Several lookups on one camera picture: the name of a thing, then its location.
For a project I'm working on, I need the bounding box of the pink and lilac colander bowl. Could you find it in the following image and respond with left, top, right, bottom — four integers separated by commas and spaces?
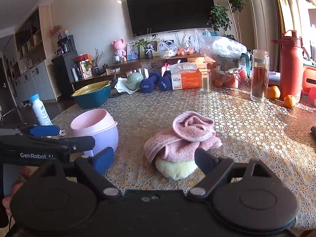
70, 109, 119, 157

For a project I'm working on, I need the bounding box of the pink towel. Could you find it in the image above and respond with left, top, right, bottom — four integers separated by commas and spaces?
144, 111, 222, 163

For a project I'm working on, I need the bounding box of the person's left hand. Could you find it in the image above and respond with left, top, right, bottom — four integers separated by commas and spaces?
2, 164, 32, 216

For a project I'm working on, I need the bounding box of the white bottle blue cap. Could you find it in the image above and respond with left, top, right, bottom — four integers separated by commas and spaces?
29, 94, 53, 126

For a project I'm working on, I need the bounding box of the pale green round cushion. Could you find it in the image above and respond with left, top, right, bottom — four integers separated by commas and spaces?
155, 156, 198, 180

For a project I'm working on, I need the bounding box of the teal bowl with yellow strainer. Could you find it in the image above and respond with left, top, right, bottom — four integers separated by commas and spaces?
71, 81, 111, 109

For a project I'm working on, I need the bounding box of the white cloth under pot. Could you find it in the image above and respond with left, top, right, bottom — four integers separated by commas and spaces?
115, 77, 140, 94

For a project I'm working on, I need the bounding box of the black side cabinet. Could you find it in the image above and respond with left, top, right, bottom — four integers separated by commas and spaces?
51, 35, 78, 100

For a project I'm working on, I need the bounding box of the green ceramic pot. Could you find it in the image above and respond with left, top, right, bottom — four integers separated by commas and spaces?
126, 72, 144, 90

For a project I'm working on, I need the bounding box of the clear drinking glass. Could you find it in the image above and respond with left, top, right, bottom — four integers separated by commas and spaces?
200, 71, 212, 93

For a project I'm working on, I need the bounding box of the blue dumbbell left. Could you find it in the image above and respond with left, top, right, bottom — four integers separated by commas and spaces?
139, 72, 161, 93

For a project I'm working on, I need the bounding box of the blue dumbbell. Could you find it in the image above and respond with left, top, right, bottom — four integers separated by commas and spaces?
157, 71, 172, 91
139, 72, 161, 93

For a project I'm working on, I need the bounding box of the wooden tv console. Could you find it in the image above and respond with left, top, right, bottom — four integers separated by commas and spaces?
72, 54, 215, 91

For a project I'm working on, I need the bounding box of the pink plush bear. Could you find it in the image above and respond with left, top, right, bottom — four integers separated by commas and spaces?
112, 39, 127, 63

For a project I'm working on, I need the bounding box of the orange fruit left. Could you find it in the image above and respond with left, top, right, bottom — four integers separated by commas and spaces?
267, 86, 281, 100

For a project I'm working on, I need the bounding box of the orange fruit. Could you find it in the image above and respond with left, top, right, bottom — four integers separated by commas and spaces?
267, 86, 281, 100
283, 95, 297, 108

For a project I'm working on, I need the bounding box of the orange tissue box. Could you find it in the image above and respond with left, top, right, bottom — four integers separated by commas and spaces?
168, 62, 202, 90

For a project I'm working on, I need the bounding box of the blue dumbbell right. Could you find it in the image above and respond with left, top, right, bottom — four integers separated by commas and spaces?
157, 71, 172, 91

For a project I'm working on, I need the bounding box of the orange fruit right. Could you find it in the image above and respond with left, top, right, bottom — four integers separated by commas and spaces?
283, 95, 297, 108

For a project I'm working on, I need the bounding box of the plastic bag of fruit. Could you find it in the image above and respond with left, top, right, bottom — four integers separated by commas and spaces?
201, 36, 252, 88

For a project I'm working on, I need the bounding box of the framed photo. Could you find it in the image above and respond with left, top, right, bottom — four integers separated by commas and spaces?
139, 38, 161, 58

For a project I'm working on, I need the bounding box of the red container on table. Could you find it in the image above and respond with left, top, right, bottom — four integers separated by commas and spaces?
302, 66, 316, 95

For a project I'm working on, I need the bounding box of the red water jug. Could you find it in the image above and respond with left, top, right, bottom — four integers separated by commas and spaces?
271, 30, 308, 103

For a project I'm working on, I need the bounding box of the green potted tree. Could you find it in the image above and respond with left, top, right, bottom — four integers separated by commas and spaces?
207, 0, 246, 42

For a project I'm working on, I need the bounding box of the yellow curtain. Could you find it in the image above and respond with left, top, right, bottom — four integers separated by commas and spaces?
267, 0, 295, 72

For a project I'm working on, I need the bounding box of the wooden wall shelf unit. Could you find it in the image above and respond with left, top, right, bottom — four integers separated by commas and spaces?
2, 5, 61, 104

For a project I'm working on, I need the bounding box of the black wall television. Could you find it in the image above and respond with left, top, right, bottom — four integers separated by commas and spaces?
126, 0, 214, 36

